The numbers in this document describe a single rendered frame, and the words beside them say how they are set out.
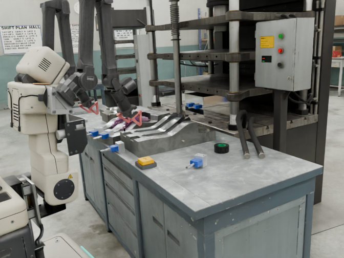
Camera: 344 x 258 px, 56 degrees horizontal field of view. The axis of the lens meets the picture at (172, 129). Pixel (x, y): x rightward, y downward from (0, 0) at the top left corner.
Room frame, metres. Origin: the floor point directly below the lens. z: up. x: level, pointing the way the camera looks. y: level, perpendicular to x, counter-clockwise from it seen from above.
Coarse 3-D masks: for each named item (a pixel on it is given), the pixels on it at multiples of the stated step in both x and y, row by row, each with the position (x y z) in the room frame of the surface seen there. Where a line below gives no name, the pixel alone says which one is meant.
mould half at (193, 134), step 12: (120, 132) 1.80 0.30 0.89; (132, 132) 1.78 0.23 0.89; (144, 132) 1.78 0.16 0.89; (156, 132) 1.78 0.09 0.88; (168, 132) 1.75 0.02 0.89; (180, 132) 1.72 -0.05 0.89; (192, 132) 1.76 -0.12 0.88; (204, 132) 1.81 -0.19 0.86; (132, 144) 1.66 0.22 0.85; (144, 144) 1.61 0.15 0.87; (156, 144) 1.64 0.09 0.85; (168, 144) 1.68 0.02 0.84; (180, 144) 1.71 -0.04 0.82; (192, 144) 1.75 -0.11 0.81; (144, 156) 1.61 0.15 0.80
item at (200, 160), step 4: (196, 156) 1.43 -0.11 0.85; (200, 156) 1.42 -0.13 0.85; (204, 156) 1.42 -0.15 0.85; (192, 160) 1.40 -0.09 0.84; (196, 160) 1.40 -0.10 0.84; (200, 160) 1.40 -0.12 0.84; (204, 160) 1.42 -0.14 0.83; (192, 164) 1.38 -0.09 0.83; (196, 164) 1.38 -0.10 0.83; (200, 164) 1.40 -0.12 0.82; (204, 164) 1.42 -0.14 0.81
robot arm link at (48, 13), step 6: (54, 0) 1.76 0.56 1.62; (60, 0) 1.79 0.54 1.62; (42, 6) 1.76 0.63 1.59; (48, 6) 1.74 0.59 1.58; (54, 6) 1.76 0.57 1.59; (60, 6) 1.78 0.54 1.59; (42, 12) 1.76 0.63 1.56; (48, 12) 1.75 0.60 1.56; (54, 12) 1.77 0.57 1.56; (42, 18) 1.76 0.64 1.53; (48, 18) 1.75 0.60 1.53; (54, 18) 1.77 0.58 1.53; (42, 24) 1.75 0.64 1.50; (48, 24) 1.75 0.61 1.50; (54, 24) 1.77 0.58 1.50; (42, 30) 1.75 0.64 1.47; (48, 30) 1.74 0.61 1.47; (42, 36) 1.75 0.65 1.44; (48, 36) 1.74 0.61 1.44; (42, 42) 1.74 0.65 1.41; (48, 42) 1.74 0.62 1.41
